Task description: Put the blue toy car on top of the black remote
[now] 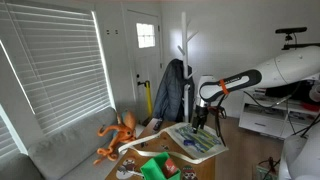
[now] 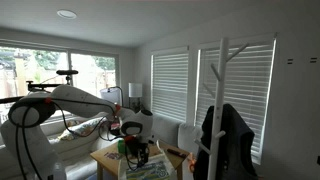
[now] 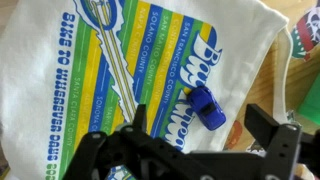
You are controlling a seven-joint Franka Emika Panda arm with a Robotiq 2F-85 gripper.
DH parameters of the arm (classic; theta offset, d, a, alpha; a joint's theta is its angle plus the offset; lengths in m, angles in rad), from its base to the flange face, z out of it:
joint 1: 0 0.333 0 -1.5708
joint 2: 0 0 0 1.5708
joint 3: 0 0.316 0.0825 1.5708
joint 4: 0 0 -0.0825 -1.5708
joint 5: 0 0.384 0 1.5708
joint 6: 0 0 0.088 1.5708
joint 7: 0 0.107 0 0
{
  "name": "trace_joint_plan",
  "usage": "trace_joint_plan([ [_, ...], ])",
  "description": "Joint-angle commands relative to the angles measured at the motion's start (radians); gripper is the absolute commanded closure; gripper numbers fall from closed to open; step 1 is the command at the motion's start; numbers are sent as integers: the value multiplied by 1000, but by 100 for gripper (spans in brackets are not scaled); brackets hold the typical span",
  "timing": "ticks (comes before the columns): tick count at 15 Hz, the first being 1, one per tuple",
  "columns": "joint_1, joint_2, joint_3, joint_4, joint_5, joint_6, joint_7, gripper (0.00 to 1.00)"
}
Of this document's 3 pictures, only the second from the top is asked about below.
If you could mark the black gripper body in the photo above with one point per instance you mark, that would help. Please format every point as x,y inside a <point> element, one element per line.
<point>141,148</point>

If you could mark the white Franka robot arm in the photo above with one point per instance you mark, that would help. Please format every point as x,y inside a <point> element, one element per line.
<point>76,98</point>

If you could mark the black remote control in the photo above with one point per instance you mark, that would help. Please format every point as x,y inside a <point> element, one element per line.
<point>176,153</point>

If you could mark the white printed tote bag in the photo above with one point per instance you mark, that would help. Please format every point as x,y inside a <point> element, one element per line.
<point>153,170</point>

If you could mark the green plastic box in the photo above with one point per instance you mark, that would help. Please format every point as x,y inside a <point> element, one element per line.
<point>121,146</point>

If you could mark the cartoon figure sticker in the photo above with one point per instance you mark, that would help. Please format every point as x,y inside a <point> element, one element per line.
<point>114,155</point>

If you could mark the grey sofa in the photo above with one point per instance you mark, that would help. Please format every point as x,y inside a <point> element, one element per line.
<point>166,128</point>

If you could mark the light wooden table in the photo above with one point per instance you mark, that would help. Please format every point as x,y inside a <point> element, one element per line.
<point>106,157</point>

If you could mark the dark houseplant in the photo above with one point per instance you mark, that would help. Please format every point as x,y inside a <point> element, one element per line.
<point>135,106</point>

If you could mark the orange octopus plush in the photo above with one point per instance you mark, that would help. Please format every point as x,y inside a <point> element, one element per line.
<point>192,164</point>

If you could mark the arc lamp with pale shade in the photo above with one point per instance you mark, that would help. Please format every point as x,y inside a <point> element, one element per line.
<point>110,96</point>

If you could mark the floral pillow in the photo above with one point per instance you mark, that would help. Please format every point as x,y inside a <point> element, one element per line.
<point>83,129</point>

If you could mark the narrow white window blind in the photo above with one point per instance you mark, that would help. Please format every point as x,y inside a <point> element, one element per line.
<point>170,86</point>

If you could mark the large picture window pane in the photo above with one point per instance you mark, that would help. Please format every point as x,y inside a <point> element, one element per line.
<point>93,73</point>
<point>33,66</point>

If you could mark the white coat rack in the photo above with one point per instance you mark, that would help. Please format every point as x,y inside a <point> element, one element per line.
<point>218,100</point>

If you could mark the dark hanging jacket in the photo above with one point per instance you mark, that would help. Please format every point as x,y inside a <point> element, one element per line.
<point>237,150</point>

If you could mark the wide white window blind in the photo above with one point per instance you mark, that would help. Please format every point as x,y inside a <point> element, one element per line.
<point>246,93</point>

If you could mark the round ceiling light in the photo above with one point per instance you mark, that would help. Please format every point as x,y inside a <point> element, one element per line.
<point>66,14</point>

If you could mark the black stereo camera bar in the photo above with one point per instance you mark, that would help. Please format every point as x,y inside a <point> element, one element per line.
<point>66,72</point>

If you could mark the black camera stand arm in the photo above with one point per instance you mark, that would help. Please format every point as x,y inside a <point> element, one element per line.
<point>40,87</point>

